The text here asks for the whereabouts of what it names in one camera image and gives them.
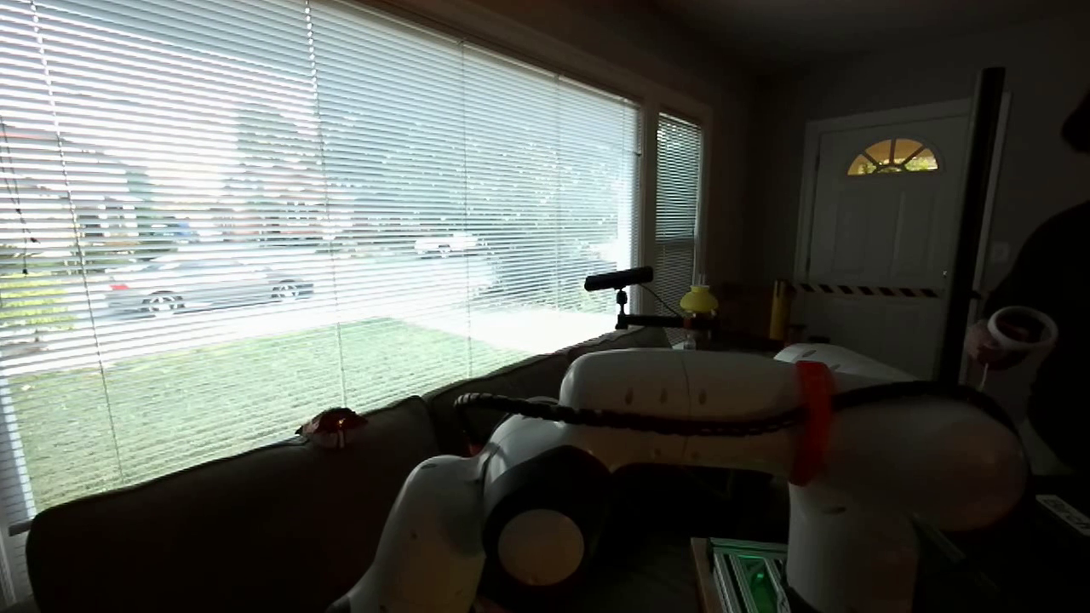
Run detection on grey fabric sofa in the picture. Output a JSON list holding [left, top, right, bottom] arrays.
[[25, 329, 709, 613]]

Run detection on white pickup truck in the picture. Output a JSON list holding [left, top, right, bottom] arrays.
[[413, 228, 488, 262]]

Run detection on small yellow object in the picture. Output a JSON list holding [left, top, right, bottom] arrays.
[[677, 283, 721, 324]]

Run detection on narrow white window blinds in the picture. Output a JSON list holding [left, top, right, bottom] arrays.
[[655, 112, 709, 314]]

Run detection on wide white window blinds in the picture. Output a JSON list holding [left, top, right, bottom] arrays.
[[0, 0, 641, 539]]

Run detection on yellow black striped tape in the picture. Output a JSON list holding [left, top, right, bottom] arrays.
[[790, 280, 947, 304]]

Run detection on dark parked car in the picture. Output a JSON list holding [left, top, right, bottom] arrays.
[[104, 267, 318, 321]]

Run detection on white front door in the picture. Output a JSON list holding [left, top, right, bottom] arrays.
[[793, 99, 981, 385]]

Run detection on black stand pole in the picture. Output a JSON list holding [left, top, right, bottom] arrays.
[[932, 64, 1012, 388]]

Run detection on white paper roll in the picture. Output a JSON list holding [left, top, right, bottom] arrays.
[[962, 304, 1062, 373]]

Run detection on dark silhouetted figure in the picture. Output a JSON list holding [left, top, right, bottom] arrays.
[[981, 88, 1090, 480]]

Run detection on black camera on tripod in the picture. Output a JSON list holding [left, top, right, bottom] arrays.
[[581, 262, 692, 334]]

